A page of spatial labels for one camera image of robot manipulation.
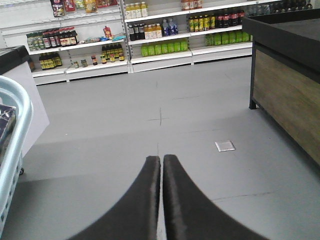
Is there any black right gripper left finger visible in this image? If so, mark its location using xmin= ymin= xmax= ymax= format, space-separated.
xmin=70 ymin=156 xmax=161 ymax=240

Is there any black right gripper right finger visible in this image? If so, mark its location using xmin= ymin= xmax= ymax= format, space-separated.
xmin=162 ymin=154 xmax=265 ymax=240

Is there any light blue plastic basket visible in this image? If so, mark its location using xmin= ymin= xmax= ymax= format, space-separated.
xmin=0 ymin=76 xmax=29 ymax=233

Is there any dark blue Chocofello cookie box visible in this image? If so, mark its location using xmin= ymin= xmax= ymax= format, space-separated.
xmin=0 ymin=104 xmax=17 ymax=163

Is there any steel floor socket cover far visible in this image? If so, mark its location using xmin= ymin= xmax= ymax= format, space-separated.
xmin=214 ymin=140 xmax=236 ymax=153

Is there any red spout pouch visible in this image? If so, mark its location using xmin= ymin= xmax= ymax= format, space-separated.
xmin=103 ymin=26 xmax=113 ymax=40

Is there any white supermarket shelf unit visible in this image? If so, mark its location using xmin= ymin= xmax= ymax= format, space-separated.
xmin=0 ymin=0 xmax=283 ymax=86

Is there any far white chest freezer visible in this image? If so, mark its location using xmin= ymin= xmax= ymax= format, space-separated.
xmin=0 ymin=45 xmax=50 ymax=156

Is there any wooden display stand black frame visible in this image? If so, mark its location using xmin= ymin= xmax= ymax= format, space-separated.
xmin=242 ymin=9 xmax=320 ymax=163

